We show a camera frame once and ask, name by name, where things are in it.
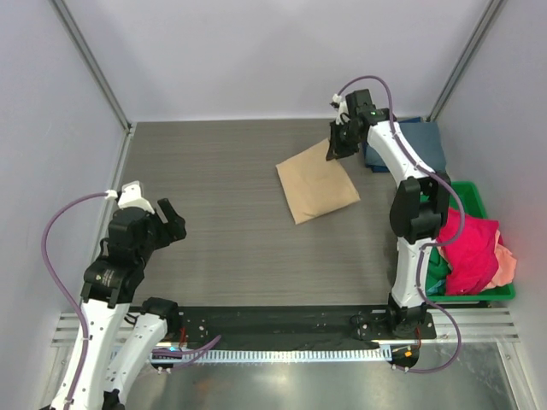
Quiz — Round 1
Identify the green plastic bin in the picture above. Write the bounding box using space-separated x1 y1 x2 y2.
428 182 515 303

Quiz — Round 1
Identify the green t shirt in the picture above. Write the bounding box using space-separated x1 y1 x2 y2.
425 248 451 296

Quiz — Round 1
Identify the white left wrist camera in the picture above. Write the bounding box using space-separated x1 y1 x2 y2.
105 180 156 214

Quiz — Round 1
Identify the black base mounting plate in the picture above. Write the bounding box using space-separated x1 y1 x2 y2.
127 305 437 352

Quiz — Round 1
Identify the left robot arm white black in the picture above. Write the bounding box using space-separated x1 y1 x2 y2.
49 198 186 409

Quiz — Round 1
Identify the left aluminium frame post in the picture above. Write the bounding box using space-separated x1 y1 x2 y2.
49 0 132 133

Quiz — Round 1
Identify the right aluminium frame post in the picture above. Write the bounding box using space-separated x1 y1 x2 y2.
426 0 507 122

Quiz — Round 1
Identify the beige t shirt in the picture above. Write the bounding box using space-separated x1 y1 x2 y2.
276 139 360 225

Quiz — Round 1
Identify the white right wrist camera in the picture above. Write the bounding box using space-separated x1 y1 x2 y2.
330 94 348 125

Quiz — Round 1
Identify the magenta t shirt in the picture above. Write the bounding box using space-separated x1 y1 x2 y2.
438 214 499 296

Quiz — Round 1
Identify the folded grey-blue t shirt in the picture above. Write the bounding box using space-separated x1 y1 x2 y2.
362 121 448 173

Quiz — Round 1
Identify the salmon pink t shirt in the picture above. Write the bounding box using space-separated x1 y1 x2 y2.
484 231 517 290

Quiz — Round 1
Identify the aluminium frame post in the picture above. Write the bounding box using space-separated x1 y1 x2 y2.
49 0 132 133
426 0 507 122

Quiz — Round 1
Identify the aluminium extrusion rail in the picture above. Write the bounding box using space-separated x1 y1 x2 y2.
50 307 520 348

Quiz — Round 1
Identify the slotted cable duct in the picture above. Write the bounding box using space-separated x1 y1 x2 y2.
110 347 393 365

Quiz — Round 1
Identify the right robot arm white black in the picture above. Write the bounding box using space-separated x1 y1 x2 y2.
326 90 450 338

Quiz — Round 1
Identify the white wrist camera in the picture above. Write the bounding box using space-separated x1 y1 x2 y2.
330 94 348 125
105 180 156 214

